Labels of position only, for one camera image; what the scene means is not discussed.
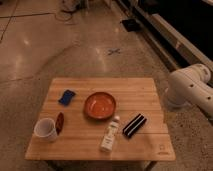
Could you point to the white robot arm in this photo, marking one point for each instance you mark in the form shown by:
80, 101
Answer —
190, 85

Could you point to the orange bowl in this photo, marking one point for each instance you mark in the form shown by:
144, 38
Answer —
99, 106

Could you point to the wooden folding table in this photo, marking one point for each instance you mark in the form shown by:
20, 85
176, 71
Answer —
81, 135

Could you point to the blue sponge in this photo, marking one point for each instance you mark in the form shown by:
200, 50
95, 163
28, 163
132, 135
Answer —
66, 97

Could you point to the black white striped box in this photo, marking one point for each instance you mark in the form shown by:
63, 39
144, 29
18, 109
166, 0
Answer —
134, 125

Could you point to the dark red oblong object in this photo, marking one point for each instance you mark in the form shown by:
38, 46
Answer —
59, 123

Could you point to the white plastic bottle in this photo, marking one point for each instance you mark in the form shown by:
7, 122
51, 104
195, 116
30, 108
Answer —
109, 136

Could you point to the black box on floor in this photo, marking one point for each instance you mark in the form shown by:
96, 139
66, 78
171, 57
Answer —
130, 25

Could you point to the white cup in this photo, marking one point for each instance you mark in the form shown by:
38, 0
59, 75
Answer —
45, 129

